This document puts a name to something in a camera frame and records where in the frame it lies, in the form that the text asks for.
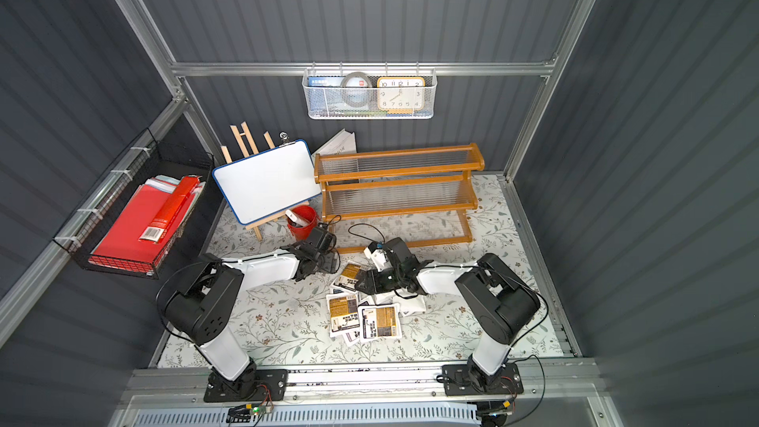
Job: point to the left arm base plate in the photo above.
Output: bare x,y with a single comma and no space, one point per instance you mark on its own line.
253,385

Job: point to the black wire side basket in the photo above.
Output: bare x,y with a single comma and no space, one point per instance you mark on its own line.
175,156

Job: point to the yellow coffee bag top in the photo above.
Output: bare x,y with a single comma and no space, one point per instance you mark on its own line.
348,278

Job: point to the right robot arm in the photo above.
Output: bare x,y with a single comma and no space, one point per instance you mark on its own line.
499,300

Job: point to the red long box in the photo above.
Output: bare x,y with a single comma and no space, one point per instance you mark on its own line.
161,222

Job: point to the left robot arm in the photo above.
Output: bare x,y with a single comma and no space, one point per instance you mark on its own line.
198,300

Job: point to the red cup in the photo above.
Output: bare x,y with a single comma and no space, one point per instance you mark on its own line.
301,221

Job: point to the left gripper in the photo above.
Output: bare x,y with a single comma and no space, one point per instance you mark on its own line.
323,243

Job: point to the white wire wall basket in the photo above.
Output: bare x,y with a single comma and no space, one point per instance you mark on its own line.
326,103

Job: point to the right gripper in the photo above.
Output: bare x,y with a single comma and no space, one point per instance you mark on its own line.
379,281

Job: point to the round grey tape roll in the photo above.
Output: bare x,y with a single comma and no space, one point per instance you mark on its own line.
355,90

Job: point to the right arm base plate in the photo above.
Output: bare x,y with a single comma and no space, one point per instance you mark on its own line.
460,380

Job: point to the blue box in basket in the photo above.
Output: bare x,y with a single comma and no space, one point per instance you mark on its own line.
324,81

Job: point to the yellow coffee bag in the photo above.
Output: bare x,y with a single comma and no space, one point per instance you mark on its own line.
348,278
343,311
379,322

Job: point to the wooden two-tier shelf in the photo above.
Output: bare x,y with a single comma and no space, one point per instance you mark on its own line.
369,185

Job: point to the whiteboard with blue frame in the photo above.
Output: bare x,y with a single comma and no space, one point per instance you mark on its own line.
261,185

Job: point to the red folder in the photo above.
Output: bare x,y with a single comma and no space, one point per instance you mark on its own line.
122,248

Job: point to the wooden easel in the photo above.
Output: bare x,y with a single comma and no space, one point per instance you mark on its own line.
248,146

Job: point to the yellow square clock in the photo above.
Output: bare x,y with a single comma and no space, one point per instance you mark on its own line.
401,94

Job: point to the yellow coffee bag front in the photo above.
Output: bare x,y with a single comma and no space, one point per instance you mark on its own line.
379,322

